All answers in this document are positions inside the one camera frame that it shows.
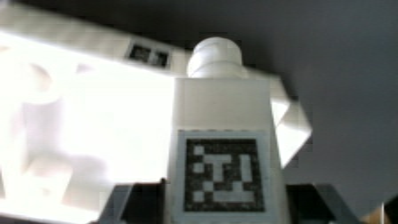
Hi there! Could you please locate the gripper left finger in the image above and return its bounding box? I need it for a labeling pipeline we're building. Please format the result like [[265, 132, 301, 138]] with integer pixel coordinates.
[[87, 180, 167, 224]]

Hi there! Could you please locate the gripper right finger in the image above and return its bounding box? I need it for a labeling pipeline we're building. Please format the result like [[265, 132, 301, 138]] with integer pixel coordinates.
[[286, 183, 363, 224]]

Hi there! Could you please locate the white leg with tag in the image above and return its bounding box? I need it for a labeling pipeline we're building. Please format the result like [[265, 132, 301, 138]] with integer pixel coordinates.
[[166, 37, 290, 224]]

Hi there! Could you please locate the white square tabletop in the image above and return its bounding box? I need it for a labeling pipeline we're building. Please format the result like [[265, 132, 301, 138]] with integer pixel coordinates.
[[0, 0, 311, 224]]

